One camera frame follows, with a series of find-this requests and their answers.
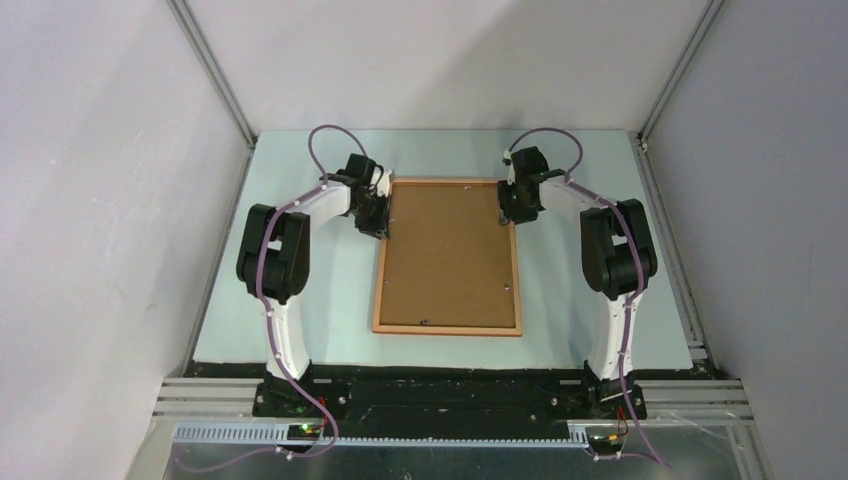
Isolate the brown backing board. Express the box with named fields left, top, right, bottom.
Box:
left=379, top=182, right=517, bottom=330

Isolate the wooden picture frame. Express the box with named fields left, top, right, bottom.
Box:
left=371, top=177, right=524, bottom=338

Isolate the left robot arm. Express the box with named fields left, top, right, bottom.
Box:
left=236, top=154, right=394, bottom=417

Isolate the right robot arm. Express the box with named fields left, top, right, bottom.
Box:
left=496, top=147, right=658, bottom=418

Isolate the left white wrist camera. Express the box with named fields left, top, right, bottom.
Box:
left=372, top=168, right=394, bottom=197

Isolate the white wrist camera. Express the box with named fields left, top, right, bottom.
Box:
left=372, top=168, right=394, bottom=197
left=502, top=150, right=518, bottom=185

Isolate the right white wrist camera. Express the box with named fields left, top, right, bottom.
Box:
left=502, top=150, right=518, bottom=185

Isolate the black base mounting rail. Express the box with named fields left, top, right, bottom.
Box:
left=185, top=360, right=657, bottom=442

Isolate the left aluminium corner post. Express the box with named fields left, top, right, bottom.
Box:
left=166, top=0, right=258, bottom=150

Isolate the aluminium corner post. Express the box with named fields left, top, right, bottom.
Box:
left=637, top=0, right=726, bottom=143
left=166, top=0, right=258, bottom=150

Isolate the grey cable duct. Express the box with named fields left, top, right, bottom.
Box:
left=173, top=421, right=594, bottom=449

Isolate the right aluminium corner post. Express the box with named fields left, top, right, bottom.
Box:
left=637, top=0, right=726, bottom=143

